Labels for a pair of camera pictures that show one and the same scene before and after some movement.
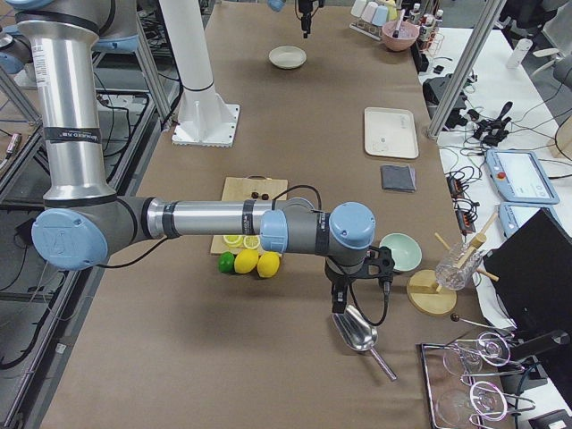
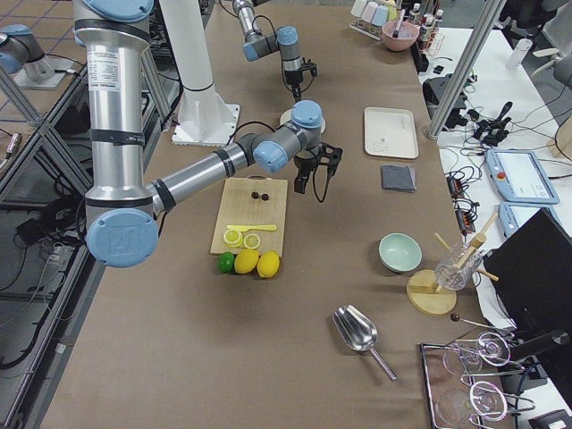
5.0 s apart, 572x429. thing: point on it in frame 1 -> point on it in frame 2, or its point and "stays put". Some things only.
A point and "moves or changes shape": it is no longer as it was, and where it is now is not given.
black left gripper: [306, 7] -> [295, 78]
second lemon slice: [251, 241] stays put
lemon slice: [232, 240] stays put
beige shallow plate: [287, 57] moves or changes shape
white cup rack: [367, 29] stays put
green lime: [226, 262] stays put
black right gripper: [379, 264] -> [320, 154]
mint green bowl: [406, 249] stays put
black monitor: [532, 270] stays put
